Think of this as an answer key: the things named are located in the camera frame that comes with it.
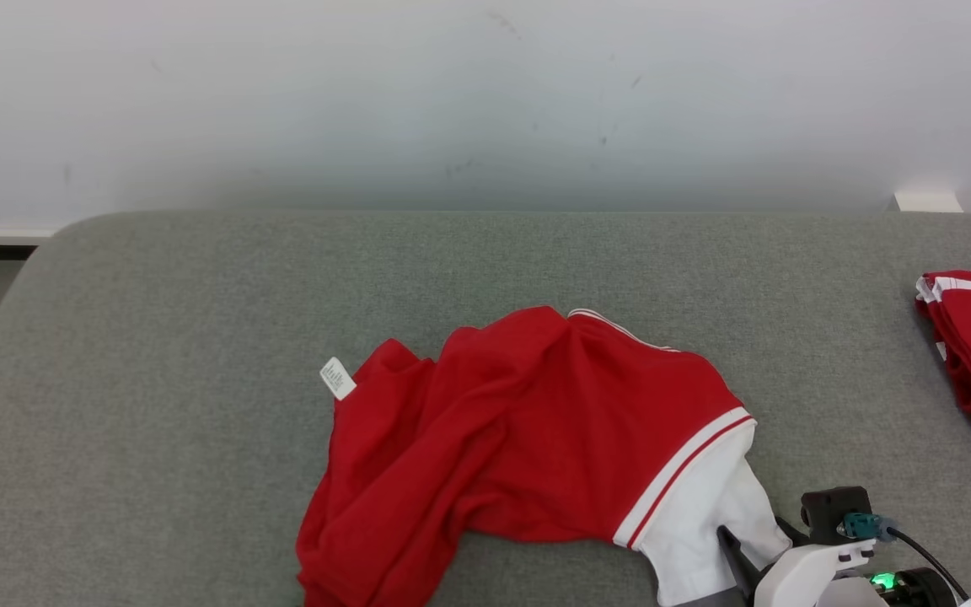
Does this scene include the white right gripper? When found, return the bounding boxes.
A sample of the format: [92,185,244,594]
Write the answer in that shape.
[717,527,876,607]

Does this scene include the red Bulls jersey white sleeves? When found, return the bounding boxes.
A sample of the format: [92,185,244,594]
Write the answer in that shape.
[296,305,792,607]

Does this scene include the black cable with teal connector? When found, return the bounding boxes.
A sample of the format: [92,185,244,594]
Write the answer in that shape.
[841,512,971,604]

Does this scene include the small white wall block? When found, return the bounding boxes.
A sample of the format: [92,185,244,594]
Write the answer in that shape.
[894,192,964,213]

